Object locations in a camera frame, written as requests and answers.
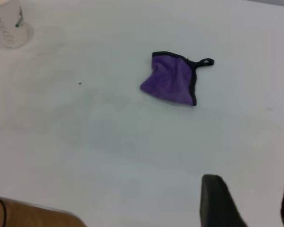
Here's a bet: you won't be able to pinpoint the purple cloth with black trim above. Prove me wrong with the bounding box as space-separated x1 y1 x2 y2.
139 50 215 107

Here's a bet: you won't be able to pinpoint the white paper coffee cup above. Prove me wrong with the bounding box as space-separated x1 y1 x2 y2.
0 0 35 51

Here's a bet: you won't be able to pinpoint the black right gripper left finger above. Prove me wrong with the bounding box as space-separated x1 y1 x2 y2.
199 174 249 227

